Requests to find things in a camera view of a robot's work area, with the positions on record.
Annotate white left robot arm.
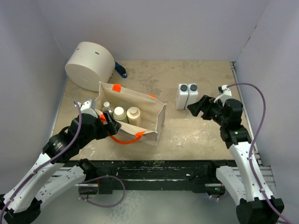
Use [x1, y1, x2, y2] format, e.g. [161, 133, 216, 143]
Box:
[0, 112, 121, 224]

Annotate clear bottle white cap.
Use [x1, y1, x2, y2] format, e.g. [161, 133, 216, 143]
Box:
[102, 101, 111, 111]

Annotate blue black tool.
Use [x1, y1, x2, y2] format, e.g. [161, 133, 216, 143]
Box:
[114, 61, 128, 78]

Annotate beige bottle beige cap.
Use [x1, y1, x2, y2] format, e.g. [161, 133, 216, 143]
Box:
[127, 107, 141, 126]

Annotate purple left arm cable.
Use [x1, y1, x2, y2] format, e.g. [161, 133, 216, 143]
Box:
[0, 101, 82, 224]

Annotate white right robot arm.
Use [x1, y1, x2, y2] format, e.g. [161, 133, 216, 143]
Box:
[187, 95, 284, 224]

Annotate white square bottle dark cap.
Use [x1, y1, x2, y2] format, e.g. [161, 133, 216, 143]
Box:
[175, 84, 189, 110]

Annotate small silver cap bottle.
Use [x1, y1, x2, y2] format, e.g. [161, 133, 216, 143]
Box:
[108, 108, 114, 117]

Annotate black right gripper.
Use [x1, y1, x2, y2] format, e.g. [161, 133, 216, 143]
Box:
[187, 95, 228, 126]

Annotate large white cylindrical container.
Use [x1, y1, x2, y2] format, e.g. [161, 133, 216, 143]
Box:
[65, 42, 115, 92]

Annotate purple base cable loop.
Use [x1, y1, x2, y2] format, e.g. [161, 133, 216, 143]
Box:
[78, 174, 126, 207]

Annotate canvas bag orange handles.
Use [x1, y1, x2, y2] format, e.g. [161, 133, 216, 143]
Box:
[96, 82, 166, 146]

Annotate green bottle white cap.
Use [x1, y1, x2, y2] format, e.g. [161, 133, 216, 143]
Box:
[113, 106, 128, 123]

